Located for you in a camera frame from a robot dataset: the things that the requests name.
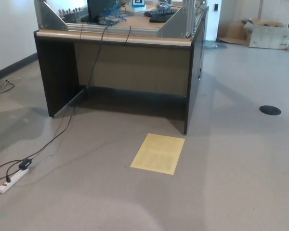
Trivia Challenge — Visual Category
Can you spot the blue cable tangle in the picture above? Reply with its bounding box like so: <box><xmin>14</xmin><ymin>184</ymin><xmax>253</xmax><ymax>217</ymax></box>
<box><xmin>98</xmin><ymin>0</ymin><xmax>133</xmax><ymax>26</ymax></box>

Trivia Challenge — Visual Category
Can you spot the black keyboard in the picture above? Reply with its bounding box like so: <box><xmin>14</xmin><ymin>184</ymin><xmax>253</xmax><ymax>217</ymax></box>
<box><xmin>144</xmin><ymin>8</ymin><xmax>178</xmax><ymax>17</ymax></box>

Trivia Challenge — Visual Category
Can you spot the flat black box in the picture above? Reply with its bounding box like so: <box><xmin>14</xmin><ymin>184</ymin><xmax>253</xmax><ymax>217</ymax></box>
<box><xmin>149</xmin><ymin>14</ymin><xmax>171</xmax><ymax>23</ymax></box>

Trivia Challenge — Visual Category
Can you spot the round black floor cover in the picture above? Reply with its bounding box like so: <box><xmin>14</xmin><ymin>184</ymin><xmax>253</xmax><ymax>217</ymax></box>
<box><xmin>259</xmin><ymin>105</ymin><xmax>282</xmax><ymax>116</ymax></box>

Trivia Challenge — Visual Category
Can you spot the aluminium profile frame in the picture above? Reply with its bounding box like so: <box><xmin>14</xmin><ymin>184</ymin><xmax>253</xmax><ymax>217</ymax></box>
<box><xmin>33</xmin><ymin>0</ymin><xmax>207</xmax><ymax>39</ymax></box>

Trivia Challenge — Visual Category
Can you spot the yellow paper sheet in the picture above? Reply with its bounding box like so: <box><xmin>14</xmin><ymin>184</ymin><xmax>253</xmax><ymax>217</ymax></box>
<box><xmin>130</xmin><ymin>133</ymin><xmax>185</xmax><ymax>175</ymax></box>

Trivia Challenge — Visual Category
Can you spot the white power strip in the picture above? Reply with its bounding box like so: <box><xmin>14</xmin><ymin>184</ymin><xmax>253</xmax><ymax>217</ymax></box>
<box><xmin>0</xmin><ymin>167</ymin><xmax>29</xmax><ymax>193</ymax></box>

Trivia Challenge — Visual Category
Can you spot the long black power cable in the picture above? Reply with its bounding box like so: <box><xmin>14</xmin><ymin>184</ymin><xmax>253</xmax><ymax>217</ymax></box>
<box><xmin>26</xmin><ymin>26</ymin><xmax>109</xmax><ymax>162</ymax></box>

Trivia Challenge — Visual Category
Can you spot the black monitor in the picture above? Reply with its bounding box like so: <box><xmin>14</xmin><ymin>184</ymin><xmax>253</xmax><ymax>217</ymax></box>
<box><xmin>87</xmin><ymin>0</ymin><xmax>118</xmax><ymax>20</ymax></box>

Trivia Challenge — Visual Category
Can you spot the beige cable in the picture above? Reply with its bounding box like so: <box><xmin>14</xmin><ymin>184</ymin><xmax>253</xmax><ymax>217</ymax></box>
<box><xmin>0</xmin><ymin>77</ymin><xmax>21</xmax><ymax>94</ymax></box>

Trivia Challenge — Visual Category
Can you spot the thin black hanging cable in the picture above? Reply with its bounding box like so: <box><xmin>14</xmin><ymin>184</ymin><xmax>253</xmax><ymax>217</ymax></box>
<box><xmin>195</xmin><ymin>4</ymin><xmax>207</xmax><ymax>80</ymax></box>

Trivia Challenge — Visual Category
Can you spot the black power adapter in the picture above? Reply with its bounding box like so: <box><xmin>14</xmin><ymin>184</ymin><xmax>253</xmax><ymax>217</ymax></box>
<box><xmin>18</xmin><ymin>158</ymin><xmax>33</xmax><ymax>170</ymax></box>

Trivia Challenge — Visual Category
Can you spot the flat brown cardboard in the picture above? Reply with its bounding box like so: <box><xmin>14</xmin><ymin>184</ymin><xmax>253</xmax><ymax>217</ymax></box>
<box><xmin>218</xmin><ymin>21</ymin><xmax>253</xmax><ymax>46</ymax></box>

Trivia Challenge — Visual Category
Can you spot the black desk with wood top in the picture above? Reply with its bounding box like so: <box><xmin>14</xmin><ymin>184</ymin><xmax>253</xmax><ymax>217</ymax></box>
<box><xmin>33</xmin><ymin>6</ymin><xmax>210</xmax><ymax>135</ymax></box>

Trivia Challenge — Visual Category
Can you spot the fiducial marker box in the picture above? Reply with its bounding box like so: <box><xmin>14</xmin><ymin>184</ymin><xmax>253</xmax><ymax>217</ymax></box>
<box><xmin>132</xmin><ymin>0</ymin><xmax>148</xmax><ymax>13</ymax></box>

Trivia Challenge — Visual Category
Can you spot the white cardboard box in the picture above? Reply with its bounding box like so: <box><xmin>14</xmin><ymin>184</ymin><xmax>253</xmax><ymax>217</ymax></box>
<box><xmin>243</xmin><ymin>18</ymin><xmax>289</xmax><ymax>51</ymax></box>

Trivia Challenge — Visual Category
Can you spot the row of grey metal connectors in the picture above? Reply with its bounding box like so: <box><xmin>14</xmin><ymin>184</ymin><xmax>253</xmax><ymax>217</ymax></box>
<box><xmin>58</xmin><ymin>7</ymin><xmax>89</xmax><ymax>22</ymax></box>

